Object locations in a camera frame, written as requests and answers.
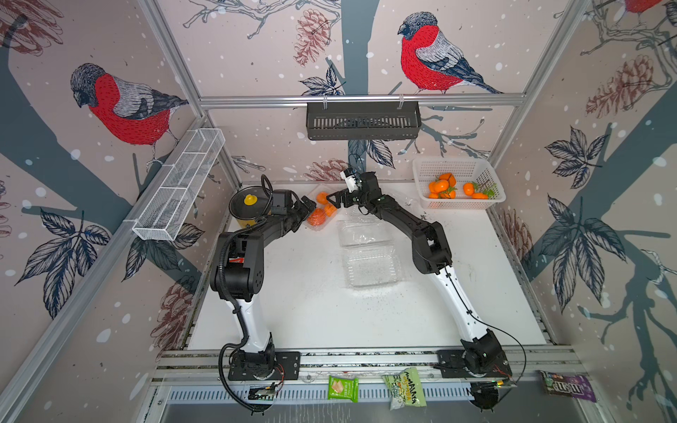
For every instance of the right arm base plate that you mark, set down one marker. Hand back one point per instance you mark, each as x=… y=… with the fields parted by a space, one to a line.
x=459 y=363

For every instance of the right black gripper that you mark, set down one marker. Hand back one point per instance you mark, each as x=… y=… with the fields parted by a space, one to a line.
x=347 y=194

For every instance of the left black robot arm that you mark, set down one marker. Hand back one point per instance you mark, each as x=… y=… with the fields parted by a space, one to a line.
x=237 y=276

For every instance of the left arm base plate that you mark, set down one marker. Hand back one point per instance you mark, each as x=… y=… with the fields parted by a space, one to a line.
x=263 y=366

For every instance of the yellow pot with black lid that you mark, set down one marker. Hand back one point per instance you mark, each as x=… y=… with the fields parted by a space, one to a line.
x=250 y=205

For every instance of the clear plastic container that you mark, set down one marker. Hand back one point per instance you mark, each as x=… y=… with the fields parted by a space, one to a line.
x=360 y=233
x=371 y=265
x=329 y=189

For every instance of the green white snack bag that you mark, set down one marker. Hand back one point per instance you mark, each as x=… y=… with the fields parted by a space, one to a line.
x=405 y=389

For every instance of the white plastic basket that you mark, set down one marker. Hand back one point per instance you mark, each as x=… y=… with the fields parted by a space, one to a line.
x=466 y=170

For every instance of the large orange container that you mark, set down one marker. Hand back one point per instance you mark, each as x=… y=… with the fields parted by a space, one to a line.
x=318 y=218

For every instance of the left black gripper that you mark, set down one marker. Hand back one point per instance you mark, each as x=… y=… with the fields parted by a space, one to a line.
x=297 y=204

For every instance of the white wire mesh shelf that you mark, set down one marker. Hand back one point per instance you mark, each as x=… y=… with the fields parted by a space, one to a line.
x=169 y=207

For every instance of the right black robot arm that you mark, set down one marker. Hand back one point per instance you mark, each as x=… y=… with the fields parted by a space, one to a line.
x=432 y=256

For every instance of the purple candy bag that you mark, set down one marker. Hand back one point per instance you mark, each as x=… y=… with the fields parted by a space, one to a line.
x=569 y=386

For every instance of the black hanging wire basket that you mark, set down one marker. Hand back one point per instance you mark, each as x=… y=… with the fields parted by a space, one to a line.
x=335 y=121

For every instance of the green snack packet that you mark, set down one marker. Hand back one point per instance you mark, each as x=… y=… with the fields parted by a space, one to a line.
x=343 y=389

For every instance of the reddish orange container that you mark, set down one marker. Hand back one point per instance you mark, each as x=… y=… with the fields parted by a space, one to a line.
x=450 y=178

